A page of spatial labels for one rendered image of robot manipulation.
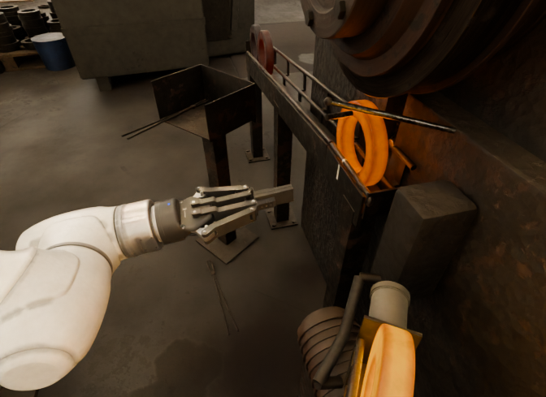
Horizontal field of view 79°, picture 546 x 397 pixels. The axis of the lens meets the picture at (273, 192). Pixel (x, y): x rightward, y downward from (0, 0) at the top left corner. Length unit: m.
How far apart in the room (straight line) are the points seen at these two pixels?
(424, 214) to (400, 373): 0.23
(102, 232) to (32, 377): 0.21
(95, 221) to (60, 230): 0.05
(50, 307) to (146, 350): 0.88
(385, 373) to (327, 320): 0.31
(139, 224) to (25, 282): 0.17
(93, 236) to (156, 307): 0.85
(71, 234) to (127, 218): 0.08
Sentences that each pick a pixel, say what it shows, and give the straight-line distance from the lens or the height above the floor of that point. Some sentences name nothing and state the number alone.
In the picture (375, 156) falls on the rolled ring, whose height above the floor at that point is 0.78.
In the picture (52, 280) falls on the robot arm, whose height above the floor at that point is 0.80.
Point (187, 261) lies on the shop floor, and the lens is 1.48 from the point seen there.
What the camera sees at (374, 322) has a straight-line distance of 0.49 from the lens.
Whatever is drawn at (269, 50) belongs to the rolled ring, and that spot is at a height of 0.69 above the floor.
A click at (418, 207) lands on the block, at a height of 0.80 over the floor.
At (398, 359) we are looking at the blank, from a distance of 0.40.
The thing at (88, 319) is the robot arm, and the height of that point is 0.76.
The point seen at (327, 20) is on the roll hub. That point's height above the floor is 1.01.
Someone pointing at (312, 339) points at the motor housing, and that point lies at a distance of 0.69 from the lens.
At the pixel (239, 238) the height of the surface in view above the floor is 0.01.
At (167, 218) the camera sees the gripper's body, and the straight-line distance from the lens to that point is 0.56.
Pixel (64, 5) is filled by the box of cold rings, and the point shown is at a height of 0.63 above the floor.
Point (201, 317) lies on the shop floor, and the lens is 1.32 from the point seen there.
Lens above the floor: 1.13
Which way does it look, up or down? 40 degrees down
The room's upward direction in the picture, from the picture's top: straight up
